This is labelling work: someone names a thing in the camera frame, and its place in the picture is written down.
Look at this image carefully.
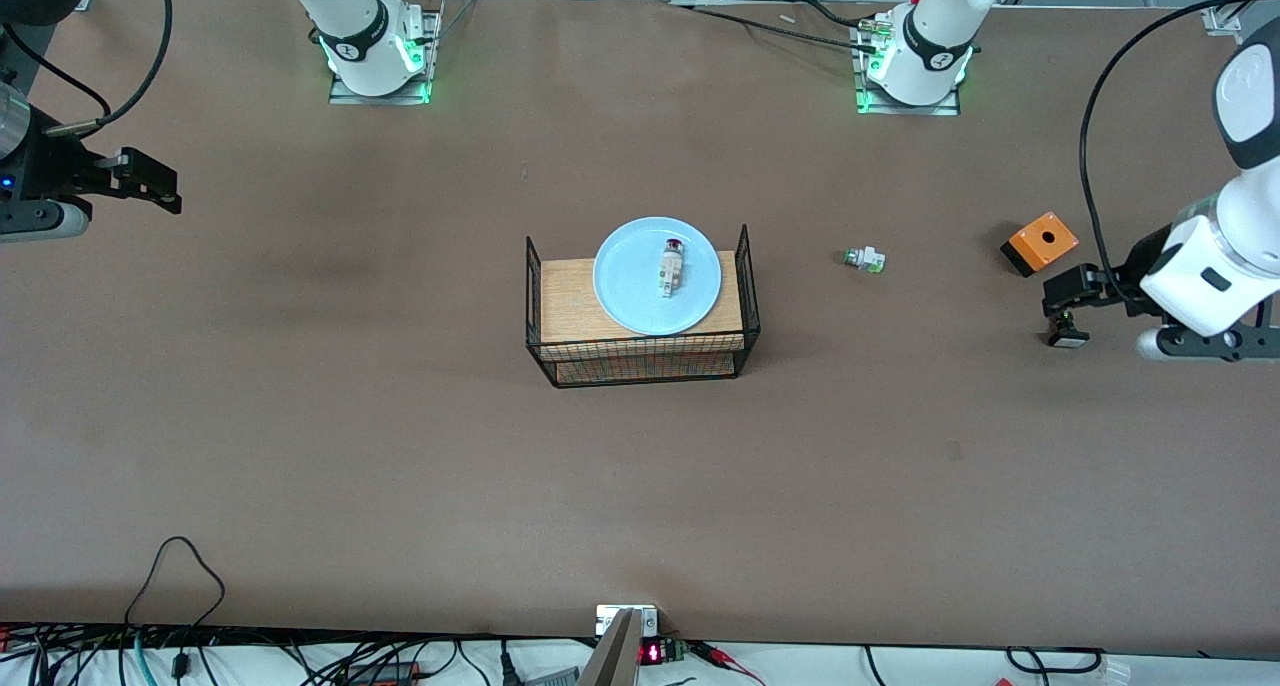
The red push button switch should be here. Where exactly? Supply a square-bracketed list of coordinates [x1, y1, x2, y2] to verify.
[656, 237, 687, 299]

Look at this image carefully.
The light blue round plate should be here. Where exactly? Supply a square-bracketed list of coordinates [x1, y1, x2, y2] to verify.
[593, 216, 723, 337]

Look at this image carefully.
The black power adapter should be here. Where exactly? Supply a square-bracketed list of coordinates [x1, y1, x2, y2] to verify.
[345, 662, 421, 686]

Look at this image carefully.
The orange button enclosure box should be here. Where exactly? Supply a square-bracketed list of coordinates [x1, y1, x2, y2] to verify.
[1001, 212, 1080, 278]

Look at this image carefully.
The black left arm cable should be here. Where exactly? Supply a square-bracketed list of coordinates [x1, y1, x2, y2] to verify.
[1078, 0, 1280, 302]

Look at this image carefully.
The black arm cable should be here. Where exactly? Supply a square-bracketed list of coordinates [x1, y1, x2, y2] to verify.
[1078, 0, 1280, 302]
[0, 0, 174, 139]

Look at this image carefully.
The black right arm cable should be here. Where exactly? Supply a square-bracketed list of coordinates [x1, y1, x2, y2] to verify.
[0, 0, 174, 139]

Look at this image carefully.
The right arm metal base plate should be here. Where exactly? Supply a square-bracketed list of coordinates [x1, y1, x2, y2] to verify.
[329, 6, 444, 105]

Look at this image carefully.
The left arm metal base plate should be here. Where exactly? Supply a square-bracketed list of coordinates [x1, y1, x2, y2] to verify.
[852, 16, 962, 117]

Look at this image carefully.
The aluminium frame corner profile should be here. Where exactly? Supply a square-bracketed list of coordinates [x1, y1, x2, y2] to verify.
[1205, 0, 1280, 37]

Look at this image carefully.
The black looped cable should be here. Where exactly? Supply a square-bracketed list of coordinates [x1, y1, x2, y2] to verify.
[124, 536, 226, 629]

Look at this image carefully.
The black coiled thin cable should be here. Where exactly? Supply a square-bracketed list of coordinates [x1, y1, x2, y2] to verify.
[1005, 646, 1106, 675]

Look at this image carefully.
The black cable across table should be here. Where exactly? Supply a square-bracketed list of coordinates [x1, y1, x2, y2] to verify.
[668, 4, 881, 53]

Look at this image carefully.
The red clip lead wire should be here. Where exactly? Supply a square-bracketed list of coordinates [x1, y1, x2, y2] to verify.
[690, 642, 766, 686]

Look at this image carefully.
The white metal mount block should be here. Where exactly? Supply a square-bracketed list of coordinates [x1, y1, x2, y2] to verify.
[596, 605, 659, 637]

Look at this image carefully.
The grey camera mount bar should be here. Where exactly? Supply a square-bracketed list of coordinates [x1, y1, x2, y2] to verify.
[578, 608, 642, 686]

